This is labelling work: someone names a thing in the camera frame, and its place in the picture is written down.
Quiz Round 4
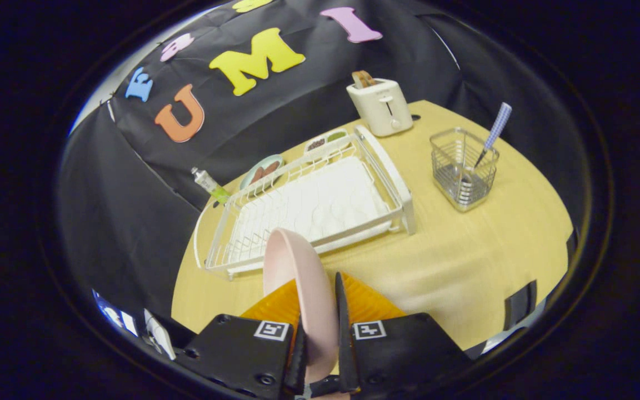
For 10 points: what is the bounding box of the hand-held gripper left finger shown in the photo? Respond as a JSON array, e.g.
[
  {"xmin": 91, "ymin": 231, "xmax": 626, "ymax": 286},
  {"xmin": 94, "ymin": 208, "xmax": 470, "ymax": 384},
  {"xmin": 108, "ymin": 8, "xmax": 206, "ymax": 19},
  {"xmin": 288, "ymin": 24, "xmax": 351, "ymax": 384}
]
[{"xmin": 176, "ymin": 278, "xmax": 309, "ymax": 400}]

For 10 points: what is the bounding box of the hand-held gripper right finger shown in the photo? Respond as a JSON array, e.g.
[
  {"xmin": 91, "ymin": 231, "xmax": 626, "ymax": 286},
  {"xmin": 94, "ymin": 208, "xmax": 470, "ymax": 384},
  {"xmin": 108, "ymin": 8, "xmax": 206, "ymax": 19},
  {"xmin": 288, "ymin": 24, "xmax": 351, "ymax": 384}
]
[{"xmin": 334, "ymin": 271, "xmax": 473, "ymax": 400}]

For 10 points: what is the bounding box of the pink plate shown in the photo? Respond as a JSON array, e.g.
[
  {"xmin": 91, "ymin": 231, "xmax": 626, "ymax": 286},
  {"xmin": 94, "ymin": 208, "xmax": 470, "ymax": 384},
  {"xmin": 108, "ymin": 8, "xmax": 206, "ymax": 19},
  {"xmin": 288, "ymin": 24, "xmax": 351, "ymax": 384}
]
[{"xmin": 263, "ymin": 228, "xmax": 341, "ymax": 385}]

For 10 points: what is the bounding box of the white wire dish rack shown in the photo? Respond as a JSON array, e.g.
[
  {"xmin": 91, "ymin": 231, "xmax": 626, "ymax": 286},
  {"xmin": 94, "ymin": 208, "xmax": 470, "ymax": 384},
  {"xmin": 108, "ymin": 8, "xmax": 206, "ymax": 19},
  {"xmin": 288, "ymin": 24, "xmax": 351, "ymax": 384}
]
[{"xmin": 194, "ymin": 125, "xmax": 416, "ymax": 279}]

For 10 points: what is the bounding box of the metal wire basket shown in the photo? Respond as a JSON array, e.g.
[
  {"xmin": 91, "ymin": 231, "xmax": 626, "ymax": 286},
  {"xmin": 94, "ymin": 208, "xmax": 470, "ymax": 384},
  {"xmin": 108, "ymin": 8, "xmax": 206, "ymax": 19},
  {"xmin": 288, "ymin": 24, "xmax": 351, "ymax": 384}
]
[{"xmin": 430, "ymin": 128, "xmax": 500, "ymax": 213}]

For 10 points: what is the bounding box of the blue checked handle spoon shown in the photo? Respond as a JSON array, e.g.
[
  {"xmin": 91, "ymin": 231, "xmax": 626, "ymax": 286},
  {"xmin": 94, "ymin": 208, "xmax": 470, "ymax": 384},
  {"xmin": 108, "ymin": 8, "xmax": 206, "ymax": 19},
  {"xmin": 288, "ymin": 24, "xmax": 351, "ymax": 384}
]
[{"xmin": 464, "ymin": 102, "xmax": 512, "ymax": 184}]

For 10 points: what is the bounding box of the pale green plate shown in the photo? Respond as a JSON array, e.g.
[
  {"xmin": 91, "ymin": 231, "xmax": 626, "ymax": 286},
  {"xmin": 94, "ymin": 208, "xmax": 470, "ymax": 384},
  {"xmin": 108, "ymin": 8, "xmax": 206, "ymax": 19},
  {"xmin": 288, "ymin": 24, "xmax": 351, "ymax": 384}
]
[{"xmin": 241, "ymin": 154, "xmax": 285, "ymax": 189}]

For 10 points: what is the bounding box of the white divided snack dish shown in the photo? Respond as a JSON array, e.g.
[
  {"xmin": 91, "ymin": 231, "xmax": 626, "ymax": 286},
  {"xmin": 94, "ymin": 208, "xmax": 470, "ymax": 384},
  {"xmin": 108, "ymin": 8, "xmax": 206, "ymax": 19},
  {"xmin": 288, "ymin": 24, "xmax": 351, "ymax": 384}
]
[{"xmin": 304, "ymin": 129, "xmax": 349, "ymax": 159}]

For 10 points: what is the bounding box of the clear bottle with green liquid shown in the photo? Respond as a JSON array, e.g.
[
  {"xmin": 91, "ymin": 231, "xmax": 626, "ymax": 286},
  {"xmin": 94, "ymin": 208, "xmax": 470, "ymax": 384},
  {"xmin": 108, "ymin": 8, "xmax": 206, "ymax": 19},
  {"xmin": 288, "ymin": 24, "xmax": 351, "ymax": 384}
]
[{"xmin": 191, "ymin": 167, "xmax": 231, "ymax": 204}]

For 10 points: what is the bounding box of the brown sausage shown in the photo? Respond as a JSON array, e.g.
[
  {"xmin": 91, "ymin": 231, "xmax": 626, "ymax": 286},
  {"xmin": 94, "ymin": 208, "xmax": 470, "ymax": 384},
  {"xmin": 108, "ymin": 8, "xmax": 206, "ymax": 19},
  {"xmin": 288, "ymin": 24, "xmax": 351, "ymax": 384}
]
[{"xmin": 249, "ymin": 161, "xmax": 281, "ymax": 184}]

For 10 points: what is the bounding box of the white toaster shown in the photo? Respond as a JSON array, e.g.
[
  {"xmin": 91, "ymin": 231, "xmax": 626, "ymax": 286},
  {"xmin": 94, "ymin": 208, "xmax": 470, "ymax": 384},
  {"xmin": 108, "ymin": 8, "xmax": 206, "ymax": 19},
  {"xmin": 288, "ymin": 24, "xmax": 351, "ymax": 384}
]
[{"xmin": 347, "ymin": 78, "xmax": 413, "ymax": 137}]

